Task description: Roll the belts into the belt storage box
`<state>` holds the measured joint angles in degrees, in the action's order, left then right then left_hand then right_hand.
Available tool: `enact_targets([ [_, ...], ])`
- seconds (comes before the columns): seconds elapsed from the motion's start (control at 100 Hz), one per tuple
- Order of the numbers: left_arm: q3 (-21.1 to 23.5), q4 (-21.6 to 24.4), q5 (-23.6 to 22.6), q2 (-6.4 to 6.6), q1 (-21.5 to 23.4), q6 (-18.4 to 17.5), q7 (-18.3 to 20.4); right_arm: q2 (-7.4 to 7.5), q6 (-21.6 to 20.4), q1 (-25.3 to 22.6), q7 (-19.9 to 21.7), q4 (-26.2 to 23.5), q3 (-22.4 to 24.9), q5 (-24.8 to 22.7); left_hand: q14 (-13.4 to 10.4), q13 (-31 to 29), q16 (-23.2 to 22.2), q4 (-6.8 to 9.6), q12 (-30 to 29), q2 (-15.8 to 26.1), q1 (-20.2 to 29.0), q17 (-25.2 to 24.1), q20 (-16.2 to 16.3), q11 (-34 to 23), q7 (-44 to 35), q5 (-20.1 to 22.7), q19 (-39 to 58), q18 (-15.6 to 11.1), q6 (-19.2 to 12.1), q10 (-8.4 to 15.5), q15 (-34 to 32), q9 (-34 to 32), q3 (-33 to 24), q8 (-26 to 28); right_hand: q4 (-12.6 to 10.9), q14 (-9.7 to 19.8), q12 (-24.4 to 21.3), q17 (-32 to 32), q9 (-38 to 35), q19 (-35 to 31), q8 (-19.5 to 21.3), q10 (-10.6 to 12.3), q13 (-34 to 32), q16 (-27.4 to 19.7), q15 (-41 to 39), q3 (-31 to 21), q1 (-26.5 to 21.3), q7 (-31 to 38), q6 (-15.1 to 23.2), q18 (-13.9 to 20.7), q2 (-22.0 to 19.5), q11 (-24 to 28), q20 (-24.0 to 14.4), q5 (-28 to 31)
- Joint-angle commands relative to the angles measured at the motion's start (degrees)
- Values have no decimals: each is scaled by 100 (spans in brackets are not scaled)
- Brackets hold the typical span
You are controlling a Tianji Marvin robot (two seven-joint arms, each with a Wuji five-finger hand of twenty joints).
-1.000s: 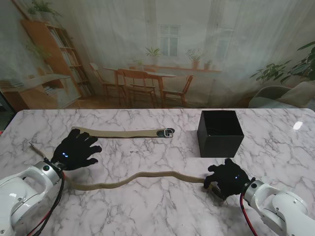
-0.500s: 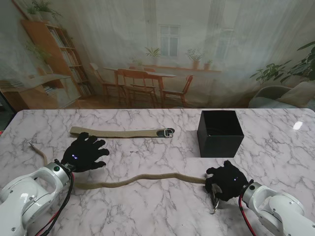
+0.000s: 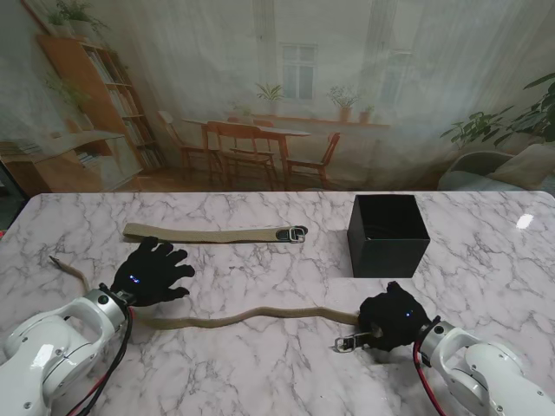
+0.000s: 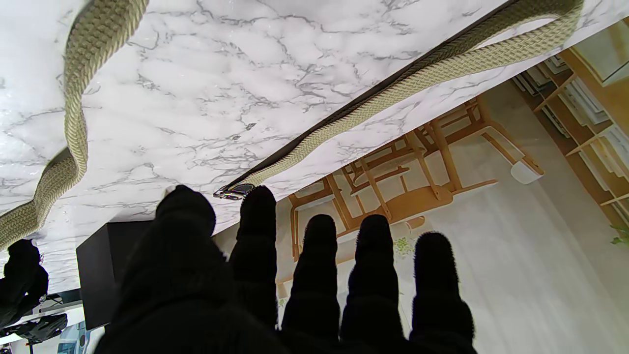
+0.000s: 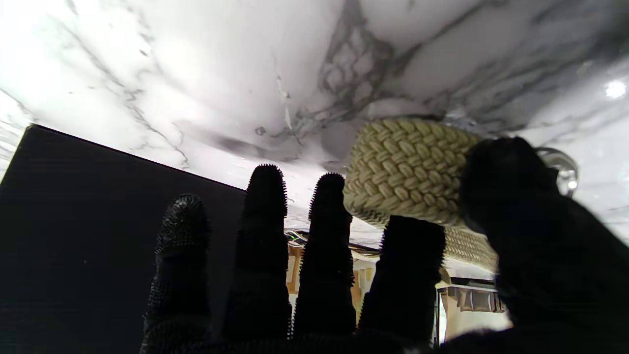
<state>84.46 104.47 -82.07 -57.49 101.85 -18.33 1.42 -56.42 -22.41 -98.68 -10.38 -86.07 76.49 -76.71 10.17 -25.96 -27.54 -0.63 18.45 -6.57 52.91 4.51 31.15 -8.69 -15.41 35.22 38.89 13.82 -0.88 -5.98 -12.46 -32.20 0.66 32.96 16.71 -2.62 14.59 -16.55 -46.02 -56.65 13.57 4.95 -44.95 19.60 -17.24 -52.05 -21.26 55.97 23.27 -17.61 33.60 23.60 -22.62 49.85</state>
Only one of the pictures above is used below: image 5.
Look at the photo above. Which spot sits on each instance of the beige woven belt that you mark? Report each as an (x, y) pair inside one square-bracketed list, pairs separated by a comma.
[(408, 167)]

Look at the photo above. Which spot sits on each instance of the black square storage box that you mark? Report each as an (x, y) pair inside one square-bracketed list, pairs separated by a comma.
[(73, 246)]

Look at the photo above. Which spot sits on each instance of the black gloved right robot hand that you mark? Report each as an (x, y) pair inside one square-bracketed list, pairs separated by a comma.
[(550, 275)]

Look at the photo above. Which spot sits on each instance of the printed room scene backdrop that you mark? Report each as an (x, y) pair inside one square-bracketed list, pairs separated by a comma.
[(293, 270)]

